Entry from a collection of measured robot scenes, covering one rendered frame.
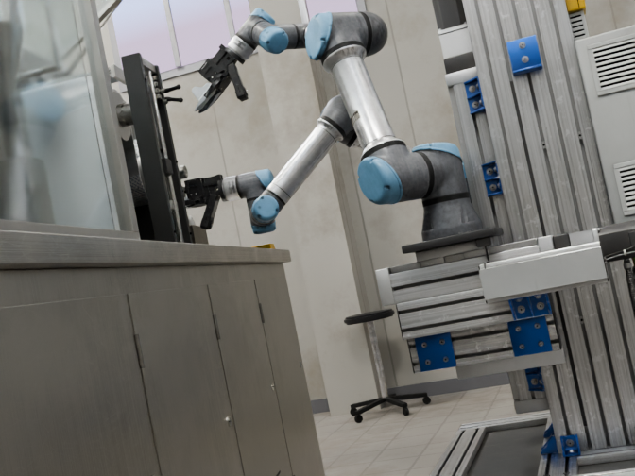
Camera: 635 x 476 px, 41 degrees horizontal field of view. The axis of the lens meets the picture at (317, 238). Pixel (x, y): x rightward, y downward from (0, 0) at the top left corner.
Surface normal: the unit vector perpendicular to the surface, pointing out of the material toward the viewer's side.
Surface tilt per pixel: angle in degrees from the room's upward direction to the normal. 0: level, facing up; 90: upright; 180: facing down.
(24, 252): 90
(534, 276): 90
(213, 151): 90
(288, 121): 90
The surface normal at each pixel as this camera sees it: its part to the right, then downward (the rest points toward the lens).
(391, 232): -0.30, 0.01
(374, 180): -0.82, 0.27
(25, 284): 0.97, -0.20
